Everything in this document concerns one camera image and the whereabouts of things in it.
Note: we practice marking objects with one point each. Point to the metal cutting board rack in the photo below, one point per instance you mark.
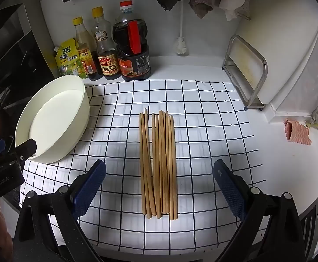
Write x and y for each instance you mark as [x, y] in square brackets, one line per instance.
[251, 105]

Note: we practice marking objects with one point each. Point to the white black-grid table mat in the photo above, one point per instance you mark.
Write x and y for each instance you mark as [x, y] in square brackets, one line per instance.
[202, 142]

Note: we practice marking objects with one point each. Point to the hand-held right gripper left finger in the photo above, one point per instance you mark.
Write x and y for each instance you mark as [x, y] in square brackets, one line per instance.
[89, 188]

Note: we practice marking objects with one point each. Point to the large red-capped soy sauce jug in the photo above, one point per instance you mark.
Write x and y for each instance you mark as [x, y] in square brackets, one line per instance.
[134, 65]

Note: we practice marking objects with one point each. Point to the white dish brush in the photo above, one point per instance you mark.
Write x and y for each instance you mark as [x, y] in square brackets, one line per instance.
[180, 46]

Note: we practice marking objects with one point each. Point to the pile of wooden chopsticks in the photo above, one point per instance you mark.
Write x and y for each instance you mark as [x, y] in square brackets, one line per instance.
[161, 155]

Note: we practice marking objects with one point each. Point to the pink dishcloth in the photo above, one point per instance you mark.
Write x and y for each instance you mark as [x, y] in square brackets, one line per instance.
[298, 133]

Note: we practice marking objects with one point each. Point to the slotted metal panel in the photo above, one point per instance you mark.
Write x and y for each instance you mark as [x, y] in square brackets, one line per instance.
[310, 229]

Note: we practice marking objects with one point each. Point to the black range hood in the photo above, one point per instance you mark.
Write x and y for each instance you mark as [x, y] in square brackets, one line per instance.
[16, 46]

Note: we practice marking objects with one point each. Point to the yellow seasoning pouch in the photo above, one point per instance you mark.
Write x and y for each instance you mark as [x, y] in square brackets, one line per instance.
[68, 60]

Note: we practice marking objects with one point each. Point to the person's left forearm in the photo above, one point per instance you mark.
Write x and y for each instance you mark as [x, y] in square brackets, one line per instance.
[3, 223]

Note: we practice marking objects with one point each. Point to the yellow-capped clear soy sauce bottle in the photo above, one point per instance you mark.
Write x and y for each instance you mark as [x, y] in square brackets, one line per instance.
[107, 65]

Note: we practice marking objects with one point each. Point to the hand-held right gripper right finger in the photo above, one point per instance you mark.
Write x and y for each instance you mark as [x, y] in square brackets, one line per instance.
[230, 189]

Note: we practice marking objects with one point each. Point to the yellowed cutting board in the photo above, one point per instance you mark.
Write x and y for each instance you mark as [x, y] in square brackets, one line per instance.
[243, 60]

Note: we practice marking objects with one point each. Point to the yellow-capped vinegar bottle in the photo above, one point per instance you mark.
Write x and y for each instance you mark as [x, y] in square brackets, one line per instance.
[83, 36]

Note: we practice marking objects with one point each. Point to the large white cutting board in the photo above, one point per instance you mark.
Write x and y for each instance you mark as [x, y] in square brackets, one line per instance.
[290, 60]

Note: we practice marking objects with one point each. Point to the white round bowl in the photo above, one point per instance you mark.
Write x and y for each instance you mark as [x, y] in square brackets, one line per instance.
[66, 101]

